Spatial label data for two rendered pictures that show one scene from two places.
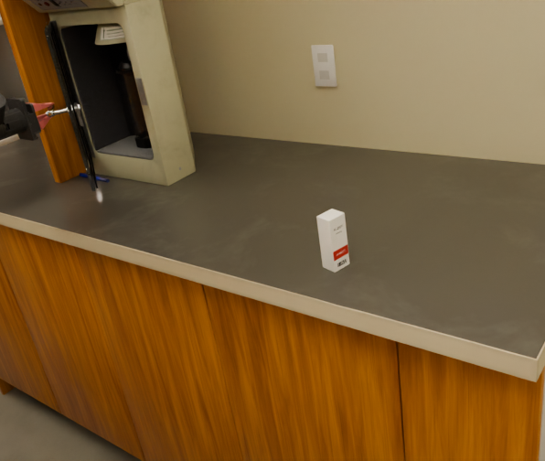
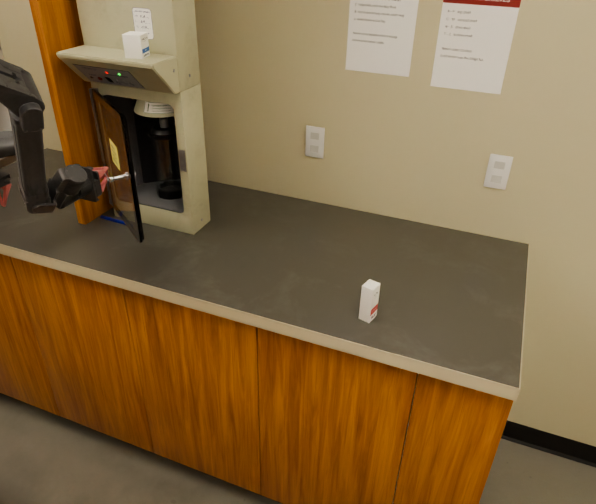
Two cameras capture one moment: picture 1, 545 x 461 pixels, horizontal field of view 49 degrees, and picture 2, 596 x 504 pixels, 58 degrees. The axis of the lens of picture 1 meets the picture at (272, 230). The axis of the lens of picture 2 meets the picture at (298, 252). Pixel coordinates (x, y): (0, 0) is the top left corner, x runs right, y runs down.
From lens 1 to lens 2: 0.55 m
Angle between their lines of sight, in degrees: 18
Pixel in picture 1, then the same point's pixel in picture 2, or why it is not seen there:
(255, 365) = (292, 383)
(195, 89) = not seen: hidden behind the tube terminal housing
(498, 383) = (485, 399)
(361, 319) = (400, 360)
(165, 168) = (193, 221)
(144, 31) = (190, 112)
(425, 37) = (400, 135)
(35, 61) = (73, 121)
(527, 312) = (503, 354)
